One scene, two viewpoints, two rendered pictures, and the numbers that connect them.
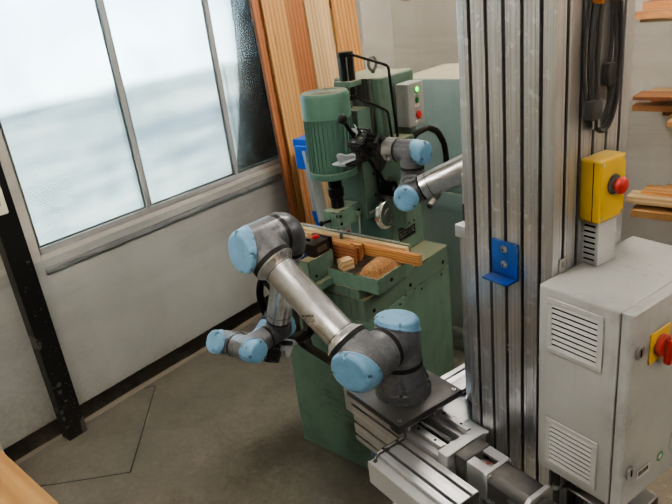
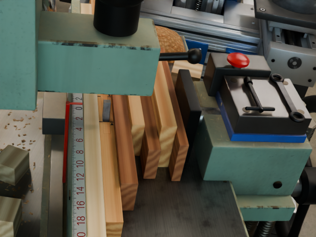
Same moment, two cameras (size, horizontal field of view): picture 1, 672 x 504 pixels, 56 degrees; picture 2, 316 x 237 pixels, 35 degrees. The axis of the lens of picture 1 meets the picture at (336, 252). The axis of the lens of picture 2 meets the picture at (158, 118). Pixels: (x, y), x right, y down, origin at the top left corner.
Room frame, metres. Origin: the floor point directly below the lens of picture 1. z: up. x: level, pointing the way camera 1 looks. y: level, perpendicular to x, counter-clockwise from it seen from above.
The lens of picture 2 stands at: (2.69, 0.31, 1.36)
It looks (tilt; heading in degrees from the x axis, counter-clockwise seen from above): 39 degrees down; 213
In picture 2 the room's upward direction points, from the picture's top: 11 degrees clockwise
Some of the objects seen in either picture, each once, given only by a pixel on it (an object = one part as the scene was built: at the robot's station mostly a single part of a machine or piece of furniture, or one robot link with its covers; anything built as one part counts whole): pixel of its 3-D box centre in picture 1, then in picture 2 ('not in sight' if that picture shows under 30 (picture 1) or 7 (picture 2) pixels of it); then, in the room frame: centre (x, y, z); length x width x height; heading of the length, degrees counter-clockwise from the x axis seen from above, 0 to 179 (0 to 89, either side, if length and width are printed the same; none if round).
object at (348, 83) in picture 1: (348, 75); not in sight; (2.39, -0.12, 1.54); 0.08 x 0.08 x 0.17; 47
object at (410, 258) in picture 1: (361, 248); (101, 86); (2.23, -0.10, 0.92); 0.54 x 0.02 x 0.04; 47
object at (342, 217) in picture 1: (342, 216); (95, 58); (2.30, -0.04, 1.03); 0.14 x 0.07 x 0.09; 137
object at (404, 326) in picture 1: (396, 337); not in sight; (1.44, -0.13, 0.98); 0.13 x 0.12 x 0.14; 137
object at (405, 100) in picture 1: (410, 103); not in sight; (2.43, -0.35, 1.40); 0.10 x 0.06 x 0.16; 137
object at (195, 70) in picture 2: (345, 263); (185, 77); (2.10, -0.03, 0.92); 0.05 x 0.04 x 0.04; 119
